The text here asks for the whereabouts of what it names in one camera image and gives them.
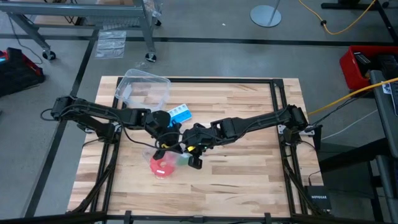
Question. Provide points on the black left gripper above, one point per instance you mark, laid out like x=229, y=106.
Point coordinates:
x=171, y=141

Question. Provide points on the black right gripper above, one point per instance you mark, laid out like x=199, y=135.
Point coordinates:
x=200, y=140

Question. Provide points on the green bandage roll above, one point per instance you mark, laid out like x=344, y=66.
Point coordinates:
x=183, y=160

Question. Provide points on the large clear zip bag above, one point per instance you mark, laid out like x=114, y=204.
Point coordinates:
x=147, y=155

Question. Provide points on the red round pill organizer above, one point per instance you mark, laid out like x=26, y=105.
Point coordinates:
x=161, y=169

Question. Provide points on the blue white weekly pill organizer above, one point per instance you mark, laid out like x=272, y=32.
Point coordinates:
x=182, y=113

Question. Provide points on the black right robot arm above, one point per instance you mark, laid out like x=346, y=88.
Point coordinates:
x=258, y=121

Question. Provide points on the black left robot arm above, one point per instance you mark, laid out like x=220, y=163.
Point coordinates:
x=93, y=109

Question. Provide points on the clear plastic container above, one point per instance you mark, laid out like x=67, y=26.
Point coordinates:
x=143, y=87

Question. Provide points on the flat clear plastic bag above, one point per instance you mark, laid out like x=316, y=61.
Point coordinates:
x=110, y=45

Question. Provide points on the round grey stand base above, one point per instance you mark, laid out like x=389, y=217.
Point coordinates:
x=265, y=15

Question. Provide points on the grey metal cart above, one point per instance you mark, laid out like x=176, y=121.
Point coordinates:
x=77, y=10

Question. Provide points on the black and red case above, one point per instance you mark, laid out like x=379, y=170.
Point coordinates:
x=18, y=71

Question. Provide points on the red plastic bin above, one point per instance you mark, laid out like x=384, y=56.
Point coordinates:
x=349, y=67

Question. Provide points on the grey desk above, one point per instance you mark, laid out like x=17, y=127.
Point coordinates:
x=387, y=124

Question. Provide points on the black aluminium table frame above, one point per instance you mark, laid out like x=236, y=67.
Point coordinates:
x=217, y=80

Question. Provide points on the black NETGEAR network switch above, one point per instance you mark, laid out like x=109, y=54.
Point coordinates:
x=318, y=197

